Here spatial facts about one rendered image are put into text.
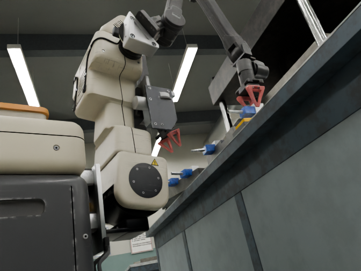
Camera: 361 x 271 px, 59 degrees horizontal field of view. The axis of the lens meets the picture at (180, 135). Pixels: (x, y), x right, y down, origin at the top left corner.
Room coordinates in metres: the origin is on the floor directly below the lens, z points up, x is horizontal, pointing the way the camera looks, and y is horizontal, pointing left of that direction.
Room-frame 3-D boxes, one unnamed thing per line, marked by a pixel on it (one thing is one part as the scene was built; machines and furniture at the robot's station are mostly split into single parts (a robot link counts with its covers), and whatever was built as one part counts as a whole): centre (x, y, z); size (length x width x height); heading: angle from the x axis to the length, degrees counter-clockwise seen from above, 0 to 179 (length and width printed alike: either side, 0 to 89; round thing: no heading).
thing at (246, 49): (1.04, -0.32, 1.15); 0.11 x 0.09 x 0.12; 124
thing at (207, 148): (1.16, -0.09, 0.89); 0.13 x 0.05 x 0.05; 112
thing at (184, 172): (1.29, 0.02, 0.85); 0.13 x 0.05 x 0.05; 128
